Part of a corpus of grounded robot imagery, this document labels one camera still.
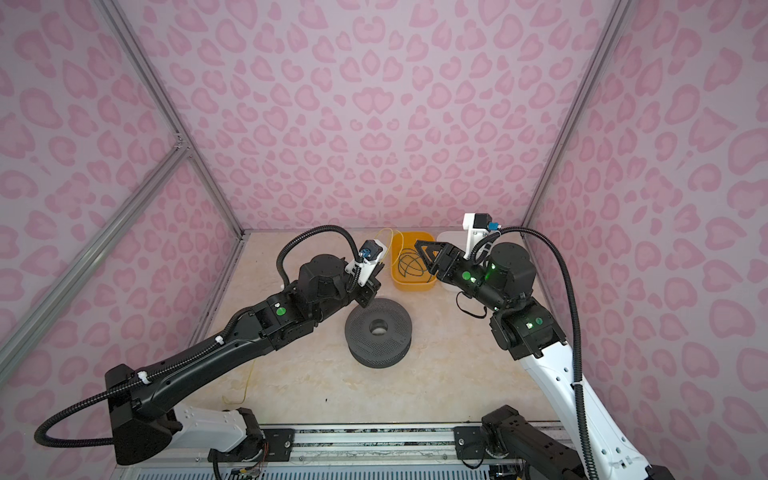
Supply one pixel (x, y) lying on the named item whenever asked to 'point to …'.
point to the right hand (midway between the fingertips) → (420, 246)
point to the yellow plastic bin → (409, 284)
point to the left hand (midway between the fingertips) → (382, 259)
